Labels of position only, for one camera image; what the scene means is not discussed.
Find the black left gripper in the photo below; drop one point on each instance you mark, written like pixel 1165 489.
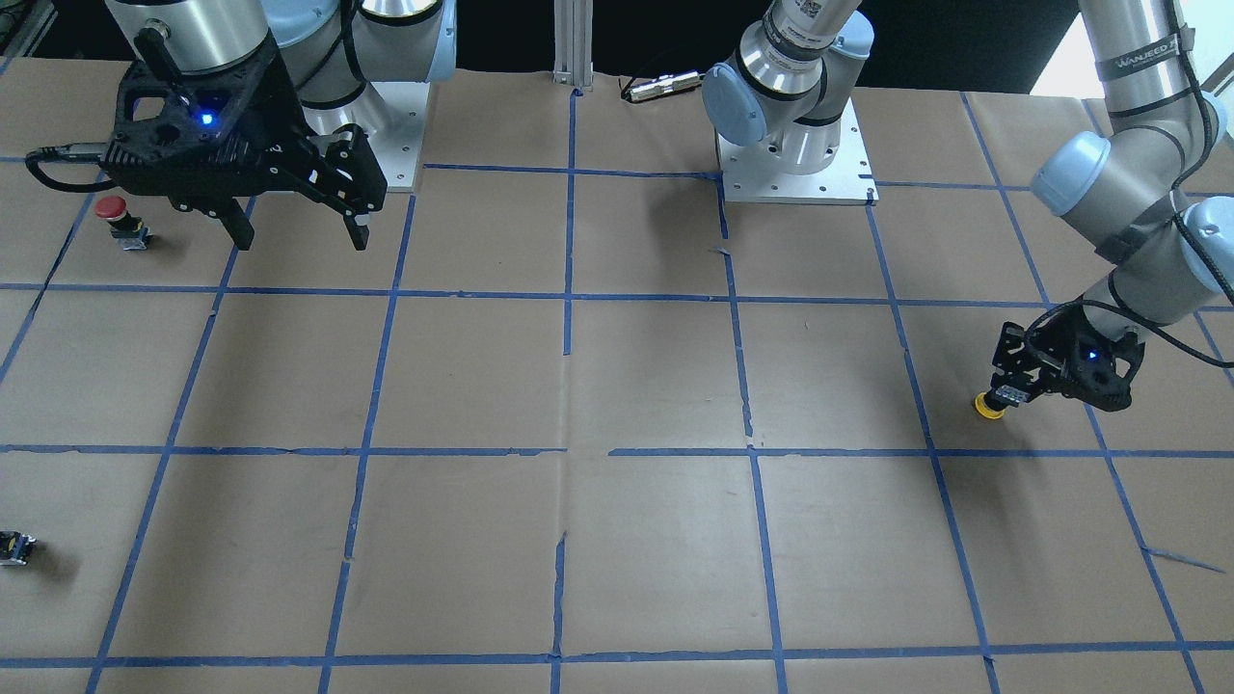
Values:
pixel 1054 341

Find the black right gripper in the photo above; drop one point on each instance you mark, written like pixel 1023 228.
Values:
pixel 281 118

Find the yellow push button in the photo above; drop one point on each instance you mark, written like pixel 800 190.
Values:
pixel 993 408

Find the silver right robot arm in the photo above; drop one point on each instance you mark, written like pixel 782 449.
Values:
pixel 332 49

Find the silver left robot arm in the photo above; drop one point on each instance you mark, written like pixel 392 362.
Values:
pixel 1138 183

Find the red push button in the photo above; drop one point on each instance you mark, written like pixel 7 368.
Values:
pixel 129 231

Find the silver connector on table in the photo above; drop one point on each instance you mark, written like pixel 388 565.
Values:
pixel 663 86

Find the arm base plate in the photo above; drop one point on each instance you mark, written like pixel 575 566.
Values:
pixel 394 118
pixel 801 164

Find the aluminium frame post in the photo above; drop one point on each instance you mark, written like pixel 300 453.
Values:
pixel 572 31

